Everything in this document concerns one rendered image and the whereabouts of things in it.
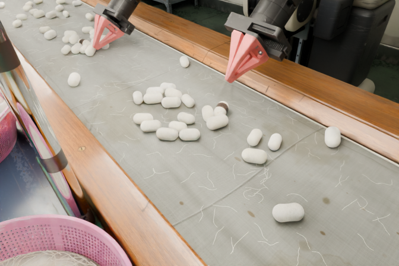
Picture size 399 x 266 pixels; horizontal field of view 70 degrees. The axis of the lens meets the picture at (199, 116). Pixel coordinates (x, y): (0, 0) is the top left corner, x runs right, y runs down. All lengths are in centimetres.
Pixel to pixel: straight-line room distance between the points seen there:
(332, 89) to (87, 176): 43
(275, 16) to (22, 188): 50
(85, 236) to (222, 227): 16
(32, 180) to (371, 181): 53
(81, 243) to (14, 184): 24
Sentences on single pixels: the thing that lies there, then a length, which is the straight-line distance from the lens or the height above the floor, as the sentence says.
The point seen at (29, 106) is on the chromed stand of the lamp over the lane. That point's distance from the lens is 29.
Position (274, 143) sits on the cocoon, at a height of 76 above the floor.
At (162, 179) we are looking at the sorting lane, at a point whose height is 74.
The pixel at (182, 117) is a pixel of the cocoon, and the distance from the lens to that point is 48.
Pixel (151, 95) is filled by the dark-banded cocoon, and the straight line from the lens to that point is 53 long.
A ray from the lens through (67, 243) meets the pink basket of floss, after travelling 40.
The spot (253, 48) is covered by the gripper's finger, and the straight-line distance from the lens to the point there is 46.
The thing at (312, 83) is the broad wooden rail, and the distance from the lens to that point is 57.
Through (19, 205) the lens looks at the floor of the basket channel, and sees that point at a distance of 55.
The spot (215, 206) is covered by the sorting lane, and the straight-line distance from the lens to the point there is 38.
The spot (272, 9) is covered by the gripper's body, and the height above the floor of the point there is 91.
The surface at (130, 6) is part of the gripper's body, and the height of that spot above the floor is 84.
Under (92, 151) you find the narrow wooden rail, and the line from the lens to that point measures 44.
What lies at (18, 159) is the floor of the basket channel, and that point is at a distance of 63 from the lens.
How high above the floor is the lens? 106
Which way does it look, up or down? 39 degrees down
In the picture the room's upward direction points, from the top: 3 degrees counter-clockwise
